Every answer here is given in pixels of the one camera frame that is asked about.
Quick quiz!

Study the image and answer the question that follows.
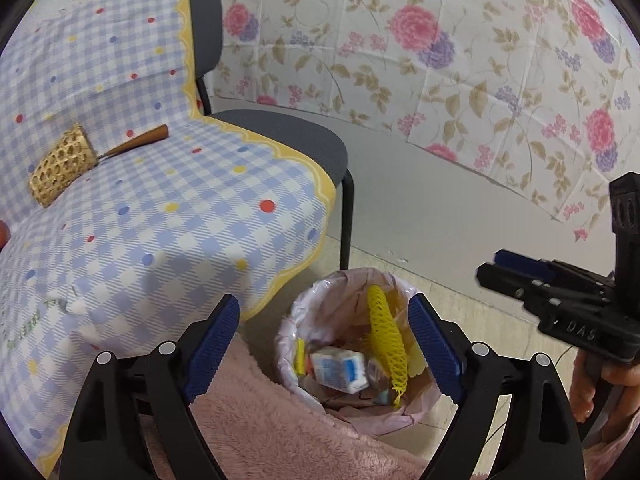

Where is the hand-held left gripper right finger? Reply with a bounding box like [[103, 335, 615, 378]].
[[407, 292, 586, 480]]

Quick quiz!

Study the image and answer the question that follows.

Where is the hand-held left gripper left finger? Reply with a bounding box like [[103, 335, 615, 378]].
[[59, 294, 242, 480]]

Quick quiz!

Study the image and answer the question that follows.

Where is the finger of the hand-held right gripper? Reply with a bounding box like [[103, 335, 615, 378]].
[[494, 249, 615, 293], [476, 261, 613, 318]]

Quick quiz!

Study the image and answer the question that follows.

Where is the yellow foam fruit net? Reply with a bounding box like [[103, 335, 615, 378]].
[[366, 285, 410, 408]]

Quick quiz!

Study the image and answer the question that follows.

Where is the clear brown wrapper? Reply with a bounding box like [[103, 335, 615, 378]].
[[367, 355, 396, 406]]

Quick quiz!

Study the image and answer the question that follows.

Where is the white drink carton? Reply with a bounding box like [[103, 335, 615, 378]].
[[309, 349, 370, 393]]

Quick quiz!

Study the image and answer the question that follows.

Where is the trash bin with pink bag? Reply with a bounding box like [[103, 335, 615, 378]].
[[274, 267, 443, 438]]

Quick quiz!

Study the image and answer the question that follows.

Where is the person's right forearm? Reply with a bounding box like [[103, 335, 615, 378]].
[[582, 410, 638, 480]]

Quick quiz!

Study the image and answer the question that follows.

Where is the person's right hand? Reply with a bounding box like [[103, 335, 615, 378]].
[[570, 352, 640, 423]]

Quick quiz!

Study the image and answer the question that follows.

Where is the person's pink fleece clothing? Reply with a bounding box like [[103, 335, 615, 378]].
[[137, 335, 436, 480]]

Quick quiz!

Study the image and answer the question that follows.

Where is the blue checkered dotted cloth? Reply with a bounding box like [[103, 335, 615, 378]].
[[0, 0, 336, 478]]

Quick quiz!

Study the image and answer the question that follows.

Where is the brown wooden stick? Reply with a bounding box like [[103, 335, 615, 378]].
[[97, 124, 170, 162]]

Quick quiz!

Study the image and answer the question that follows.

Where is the grey fabric chair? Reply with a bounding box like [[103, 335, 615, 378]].
[[186, 0, 356, 271]]

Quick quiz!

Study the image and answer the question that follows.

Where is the woven bamboo basket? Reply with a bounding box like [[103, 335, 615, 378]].
[[28, 125, 98, 208]]

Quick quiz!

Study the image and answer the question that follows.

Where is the floral wall sheet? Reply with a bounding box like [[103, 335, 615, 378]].
[[207, 0, 640, 241]]

